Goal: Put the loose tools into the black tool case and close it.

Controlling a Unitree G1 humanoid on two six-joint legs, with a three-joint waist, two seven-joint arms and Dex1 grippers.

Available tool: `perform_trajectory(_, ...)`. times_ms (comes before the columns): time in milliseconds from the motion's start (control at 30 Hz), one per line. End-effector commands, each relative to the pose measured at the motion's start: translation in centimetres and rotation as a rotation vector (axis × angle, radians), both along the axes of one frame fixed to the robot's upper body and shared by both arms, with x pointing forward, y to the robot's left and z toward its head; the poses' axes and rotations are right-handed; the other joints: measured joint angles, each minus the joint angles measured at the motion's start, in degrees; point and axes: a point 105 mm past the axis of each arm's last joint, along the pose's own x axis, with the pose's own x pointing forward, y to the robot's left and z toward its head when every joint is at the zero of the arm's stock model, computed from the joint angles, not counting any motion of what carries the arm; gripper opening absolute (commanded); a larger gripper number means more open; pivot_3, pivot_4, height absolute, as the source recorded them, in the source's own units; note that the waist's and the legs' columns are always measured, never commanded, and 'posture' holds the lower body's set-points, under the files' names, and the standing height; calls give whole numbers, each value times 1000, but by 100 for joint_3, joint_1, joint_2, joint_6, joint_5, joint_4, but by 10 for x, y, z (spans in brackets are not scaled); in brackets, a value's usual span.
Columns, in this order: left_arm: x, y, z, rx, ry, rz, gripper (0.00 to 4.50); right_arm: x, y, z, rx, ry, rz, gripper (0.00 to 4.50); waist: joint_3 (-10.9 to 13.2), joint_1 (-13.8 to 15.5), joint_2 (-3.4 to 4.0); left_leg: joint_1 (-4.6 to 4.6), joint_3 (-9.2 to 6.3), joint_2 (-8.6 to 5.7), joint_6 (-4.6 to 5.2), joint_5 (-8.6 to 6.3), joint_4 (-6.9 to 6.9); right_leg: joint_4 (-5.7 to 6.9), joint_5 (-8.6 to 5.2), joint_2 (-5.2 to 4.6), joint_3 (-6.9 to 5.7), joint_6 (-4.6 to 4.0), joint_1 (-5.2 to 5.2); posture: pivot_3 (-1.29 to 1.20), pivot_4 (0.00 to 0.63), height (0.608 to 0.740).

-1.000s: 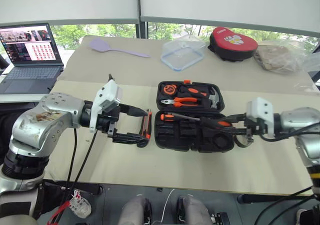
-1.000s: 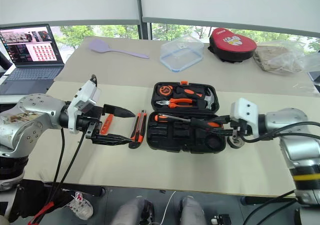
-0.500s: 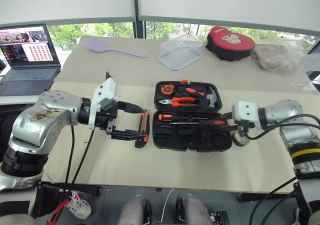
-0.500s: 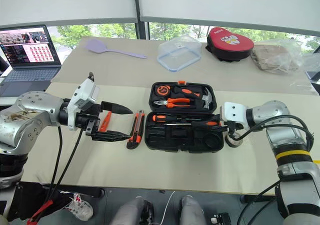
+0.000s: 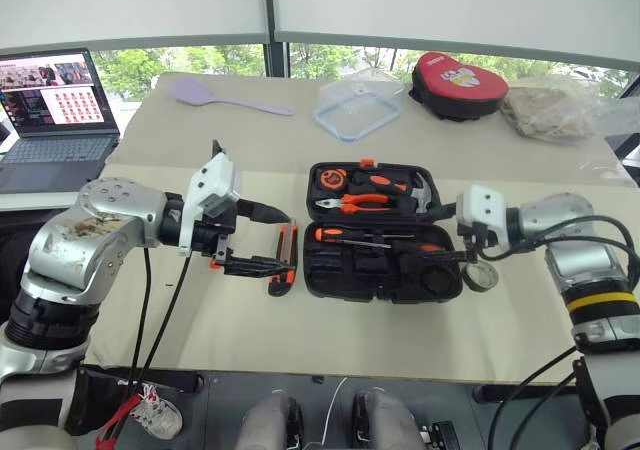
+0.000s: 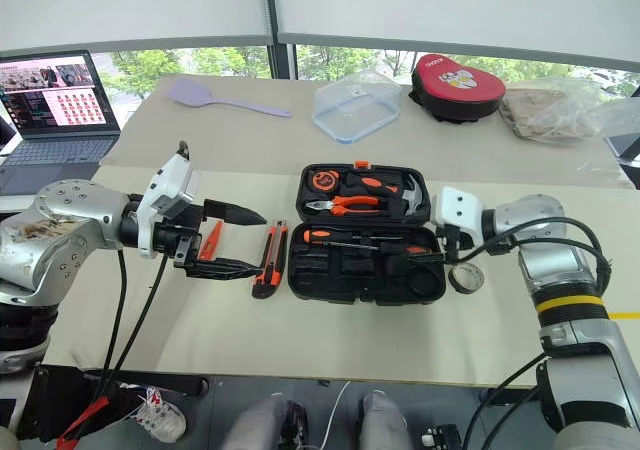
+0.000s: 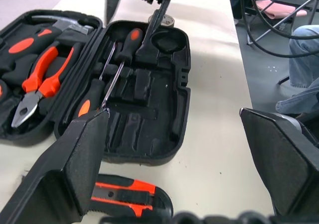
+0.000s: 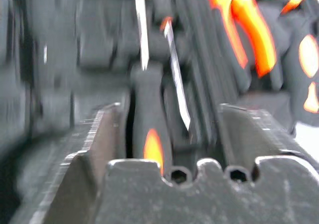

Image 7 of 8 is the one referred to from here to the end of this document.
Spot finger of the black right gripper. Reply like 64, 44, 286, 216
142, 0, 172, 49
106, 0, 123, 25

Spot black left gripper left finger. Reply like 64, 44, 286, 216
0, 109, 111, 224

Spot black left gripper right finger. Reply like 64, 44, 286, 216
238, 107, 319, 217

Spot roll of tape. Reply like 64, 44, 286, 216
148, 13, 176, 28

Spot orange and black utility knife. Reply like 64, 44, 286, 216
91, 173, 174, 219

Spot black plastic tool case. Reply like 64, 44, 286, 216
0, 8, 191, 166

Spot person in dark trousers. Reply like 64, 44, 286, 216
229, 0, 250, 25

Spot person in blue jeans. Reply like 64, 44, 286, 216
275, 24, 319, 117

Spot folding chair with pink cushion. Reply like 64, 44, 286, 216
245, 0, 319, 45

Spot black-orange handled screwdriver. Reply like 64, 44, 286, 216
77, 41, 117, 118
101, 27, 143, 109

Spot hammer with black-orange handle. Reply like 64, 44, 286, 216
0, 14, 97, 72

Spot orange-handled pliers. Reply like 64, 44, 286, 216
11, 41, 75, 129

